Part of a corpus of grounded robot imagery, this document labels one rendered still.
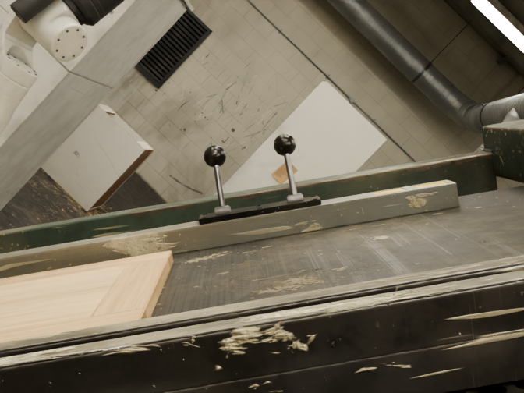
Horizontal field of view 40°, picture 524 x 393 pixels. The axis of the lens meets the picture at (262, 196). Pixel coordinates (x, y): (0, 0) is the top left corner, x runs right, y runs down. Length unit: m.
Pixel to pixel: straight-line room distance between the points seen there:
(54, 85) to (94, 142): 2.71
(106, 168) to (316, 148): 2.09
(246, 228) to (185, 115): 8.19
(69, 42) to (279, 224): 0.43
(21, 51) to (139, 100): 8.20
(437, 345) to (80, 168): 5.81
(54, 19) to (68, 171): 5.12
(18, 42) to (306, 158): 3.71
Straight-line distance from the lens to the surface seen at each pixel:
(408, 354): 0.50
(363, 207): 1.16
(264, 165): 4.82
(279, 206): 1.15
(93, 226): 1.42
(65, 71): 3.51
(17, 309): 0.93
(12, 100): 1.22
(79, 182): 6.24
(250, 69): 9.29
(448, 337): 0.50
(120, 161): 6.15
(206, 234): 1.15
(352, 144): 4.84
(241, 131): 9.24
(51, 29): 1.16
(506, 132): 1.39
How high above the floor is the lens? 1.50
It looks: 4 degrees down
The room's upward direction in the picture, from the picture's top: 44 degrees clockwise
